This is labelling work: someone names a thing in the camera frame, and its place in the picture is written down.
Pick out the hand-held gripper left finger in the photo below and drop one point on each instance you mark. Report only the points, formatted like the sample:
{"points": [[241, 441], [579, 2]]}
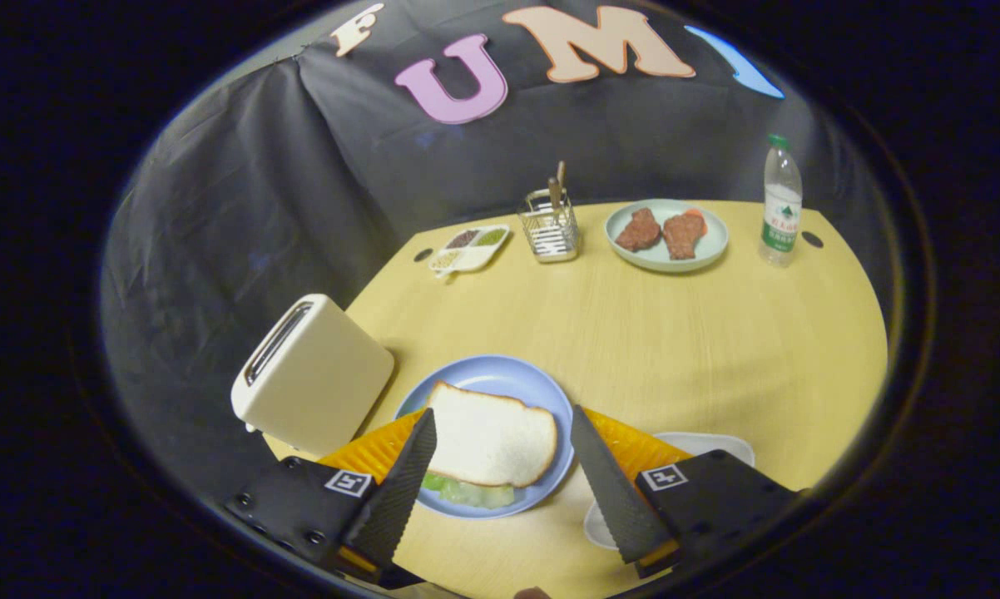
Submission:
{"points": [[400, 491]]}

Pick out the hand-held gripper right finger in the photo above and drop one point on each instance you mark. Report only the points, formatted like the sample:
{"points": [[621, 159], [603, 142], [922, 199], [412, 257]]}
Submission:
{"points": [[612, 491]]}

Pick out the green lettuce leaf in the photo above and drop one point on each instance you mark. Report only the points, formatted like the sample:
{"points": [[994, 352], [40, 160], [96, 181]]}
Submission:
{"points": [[475, 495]]}

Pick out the plain white bread slice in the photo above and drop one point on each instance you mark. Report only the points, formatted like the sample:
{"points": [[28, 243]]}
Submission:
{"points": [[492, 437]]}

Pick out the white plate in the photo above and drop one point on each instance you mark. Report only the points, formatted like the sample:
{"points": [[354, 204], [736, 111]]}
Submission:
{"points": [[704, 443]]}

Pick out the cream toaster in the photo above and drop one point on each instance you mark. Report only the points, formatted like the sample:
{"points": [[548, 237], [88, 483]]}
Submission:
{"points": [[325, 383]]}

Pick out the blue plate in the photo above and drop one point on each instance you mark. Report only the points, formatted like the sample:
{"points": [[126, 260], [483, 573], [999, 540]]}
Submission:
{"points": [[500, 374]]}

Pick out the pale green plate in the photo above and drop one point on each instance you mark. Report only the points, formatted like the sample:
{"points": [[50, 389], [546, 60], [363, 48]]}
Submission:
{"points": [[662, 262]]}

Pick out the white divided seasoning tray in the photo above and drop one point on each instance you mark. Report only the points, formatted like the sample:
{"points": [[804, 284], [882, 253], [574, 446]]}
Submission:
{"points": [[467, 254]]}

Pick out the brown meat patty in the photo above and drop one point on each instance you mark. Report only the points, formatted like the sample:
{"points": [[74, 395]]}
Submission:
{"points": [[638, 230]]}

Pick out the brown patty with orange edge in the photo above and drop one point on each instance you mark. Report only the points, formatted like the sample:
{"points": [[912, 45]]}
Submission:
{"points": [[683, 236]]}

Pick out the wooden utensil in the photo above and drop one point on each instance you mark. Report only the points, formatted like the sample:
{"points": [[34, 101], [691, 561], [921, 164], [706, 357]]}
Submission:
{"points": [[561, 173], [554, 193]]}

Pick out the clear water bottle green label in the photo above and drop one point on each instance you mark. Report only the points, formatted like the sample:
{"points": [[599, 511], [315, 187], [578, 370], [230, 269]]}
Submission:
{"points": [[781, 216]]}

